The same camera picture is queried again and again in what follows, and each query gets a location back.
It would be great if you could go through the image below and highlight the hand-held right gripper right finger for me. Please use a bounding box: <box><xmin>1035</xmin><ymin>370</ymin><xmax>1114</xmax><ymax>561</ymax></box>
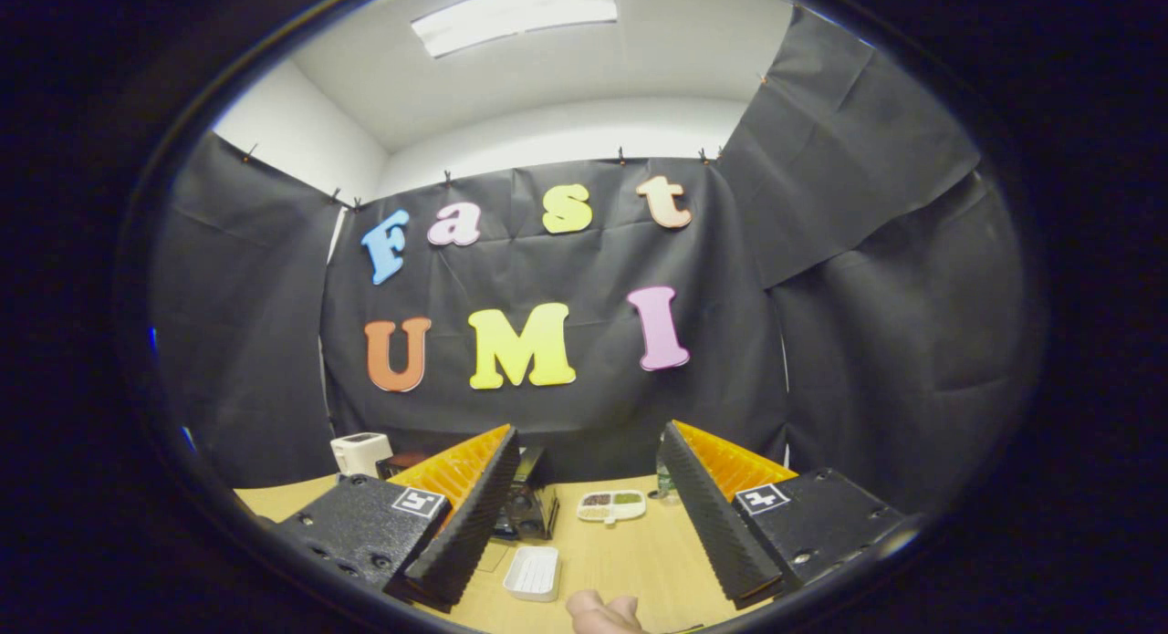
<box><xmin>657</xmin><ymin>420</ymin><xmax>907</xmax><ymax>610</ymax></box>

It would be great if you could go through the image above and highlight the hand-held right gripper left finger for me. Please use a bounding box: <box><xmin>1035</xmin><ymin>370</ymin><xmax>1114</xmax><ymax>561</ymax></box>
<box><xmin>274</xmin><ymin>423</ymin><xmax>522</xmax><ymax>615</ymax></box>

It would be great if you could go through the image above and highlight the black electric oven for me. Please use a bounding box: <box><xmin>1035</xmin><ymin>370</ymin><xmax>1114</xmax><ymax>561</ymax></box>
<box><xmin>378</xmin><ymin>446</ymin><xmax>560</xmax><ymax>542</ymax></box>

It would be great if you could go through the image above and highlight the clear plastic water bottle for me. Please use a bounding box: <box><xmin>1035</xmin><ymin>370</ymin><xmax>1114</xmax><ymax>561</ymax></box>
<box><xmin>654</xmin><ymin>438</ymin><xmax>682</xmax><ymax>504</ymax></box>

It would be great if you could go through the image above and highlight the white rectangular tray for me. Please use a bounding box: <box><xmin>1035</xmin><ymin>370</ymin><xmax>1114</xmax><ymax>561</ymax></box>
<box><xmin>502</xmin><ymin>545</ymin><xmax>562</xmax><ymax>604</ymax></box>

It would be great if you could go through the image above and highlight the white divided seasoning dish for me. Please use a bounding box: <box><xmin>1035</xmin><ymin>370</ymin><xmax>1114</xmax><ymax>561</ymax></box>
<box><xmin>576</xmin><ymin>489</ymin><xmax>648</xmax><ymax>525</ymax></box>

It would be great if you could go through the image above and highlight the white toaster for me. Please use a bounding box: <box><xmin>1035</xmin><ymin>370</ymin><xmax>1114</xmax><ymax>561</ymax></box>
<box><xmin>329</xmin><ymin>431</ymin><xmax>394</xmax><ymax>479</ymax></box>

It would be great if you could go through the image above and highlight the black backdrop cloth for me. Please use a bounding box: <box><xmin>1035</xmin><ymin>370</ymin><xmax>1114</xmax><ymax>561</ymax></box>
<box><xmin>150</xmin><ymin>5</ymin><xmax>1028</xmax><ymax>518</ymax></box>

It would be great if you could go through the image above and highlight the ceiling light panel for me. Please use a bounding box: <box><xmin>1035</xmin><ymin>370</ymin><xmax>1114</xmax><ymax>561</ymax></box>
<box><xmin>410</xmin><ymin>0</ymin><xmax>620</xmax><ymax>59</ymax></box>

